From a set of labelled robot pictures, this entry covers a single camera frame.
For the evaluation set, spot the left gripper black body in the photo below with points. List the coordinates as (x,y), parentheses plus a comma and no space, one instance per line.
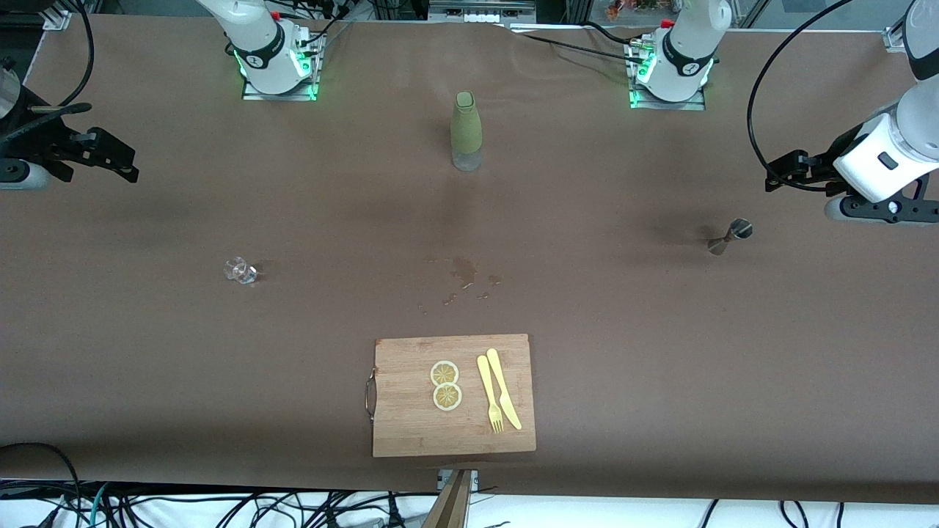
(821,167)

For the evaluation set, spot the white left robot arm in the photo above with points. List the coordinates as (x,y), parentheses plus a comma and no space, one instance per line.
(686,51)

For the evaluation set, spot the metal table corner bracket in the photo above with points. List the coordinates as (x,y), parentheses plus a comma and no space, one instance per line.
(57,20)
(893,40)

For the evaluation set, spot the wooden cutting board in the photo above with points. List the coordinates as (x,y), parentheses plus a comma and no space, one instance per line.
(411,425)

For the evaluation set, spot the green sleeved glass bottle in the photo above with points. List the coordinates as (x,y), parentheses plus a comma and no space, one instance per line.
(466,125)

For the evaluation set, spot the clear glass cup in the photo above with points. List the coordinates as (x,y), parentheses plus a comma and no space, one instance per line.
(240,273)

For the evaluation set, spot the lemon slice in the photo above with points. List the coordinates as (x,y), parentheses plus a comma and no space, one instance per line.
(447,397)
(444,373)

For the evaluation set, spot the yellow plastic knife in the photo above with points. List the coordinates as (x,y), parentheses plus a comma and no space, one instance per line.
(499,378)

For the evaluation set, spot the wooden post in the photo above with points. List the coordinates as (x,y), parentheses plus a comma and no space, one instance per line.
(451,510)

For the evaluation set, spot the yellow plastic fork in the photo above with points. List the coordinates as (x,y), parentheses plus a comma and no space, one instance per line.
(486,381)

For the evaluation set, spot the grey metal box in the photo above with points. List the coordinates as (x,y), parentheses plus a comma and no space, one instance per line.
(480,11)

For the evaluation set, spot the small metal bracket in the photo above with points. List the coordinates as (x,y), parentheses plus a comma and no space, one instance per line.
(474,478)

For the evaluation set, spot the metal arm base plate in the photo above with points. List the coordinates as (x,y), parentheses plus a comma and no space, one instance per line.
(293,95)
(689,105)

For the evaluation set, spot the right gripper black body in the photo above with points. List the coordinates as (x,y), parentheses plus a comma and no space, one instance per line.
(45,144)

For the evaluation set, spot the orange plastic item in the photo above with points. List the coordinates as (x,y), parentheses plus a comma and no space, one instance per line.
(623,9)

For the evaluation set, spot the steel double jigger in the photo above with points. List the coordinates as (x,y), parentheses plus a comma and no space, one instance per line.
(741,229)

